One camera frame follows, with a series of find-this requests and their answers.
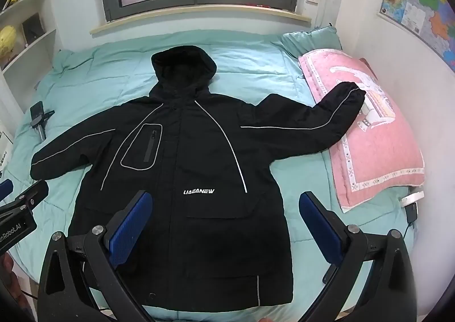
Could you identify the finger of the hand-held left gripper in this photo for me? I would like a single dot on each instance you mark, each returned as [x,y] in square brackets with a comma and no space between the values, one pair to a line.
[30,196]
[5,190]

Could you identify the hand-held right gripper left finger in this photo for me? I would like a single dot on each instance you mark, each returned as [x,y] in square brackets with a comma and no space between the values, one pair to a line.
[129,229]

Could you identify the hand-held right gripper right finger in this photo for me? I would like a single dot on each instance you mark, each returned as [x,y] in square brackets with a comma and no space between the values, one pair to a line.
[318,226]

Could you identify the black hooded jacket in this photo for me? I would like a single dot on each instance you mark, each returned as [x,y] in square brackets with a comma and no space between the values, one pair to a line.
[199,151]

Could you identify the white cardboard box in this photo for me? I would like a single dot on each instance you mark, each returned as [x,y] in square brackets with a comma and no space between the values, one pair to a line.
[5,151]

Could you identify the black charger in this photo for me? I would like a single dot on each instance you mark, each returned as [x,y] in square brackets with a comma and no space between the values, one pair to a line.
[411,213]

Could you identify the white power adapter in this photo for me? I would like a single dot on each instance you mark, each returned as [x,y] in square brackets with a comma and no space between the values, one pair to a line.
[412,198]

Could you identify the pink printed pillow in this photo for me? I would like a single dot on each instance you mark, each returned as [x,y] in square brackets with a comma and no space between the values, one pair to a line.
[376,144]

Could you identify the white bookshelf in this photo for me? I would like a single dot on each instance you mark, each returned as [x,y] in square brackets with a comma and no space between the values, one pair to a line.
[33,55]

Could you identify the yellow plush toy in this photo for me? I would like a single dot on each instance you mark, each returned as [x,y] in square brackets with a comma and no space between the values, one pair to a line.
[7,41]

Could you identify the teal quilt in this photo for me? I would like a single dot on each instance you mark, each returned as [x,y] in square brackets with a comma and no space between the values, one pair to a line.
[248,66]

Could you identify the teal pillow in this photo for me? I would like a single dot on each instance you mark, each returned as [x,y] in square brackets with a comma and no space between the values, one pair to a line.
[312,41]

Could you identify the cream window sill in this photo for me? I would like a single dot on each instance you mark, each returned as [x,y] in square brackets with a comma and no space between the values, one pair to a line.
[199,20]

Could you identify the dark picture frame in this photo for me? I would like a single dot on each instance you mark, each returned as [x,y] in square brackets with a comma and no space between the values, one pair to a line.
[32,28]

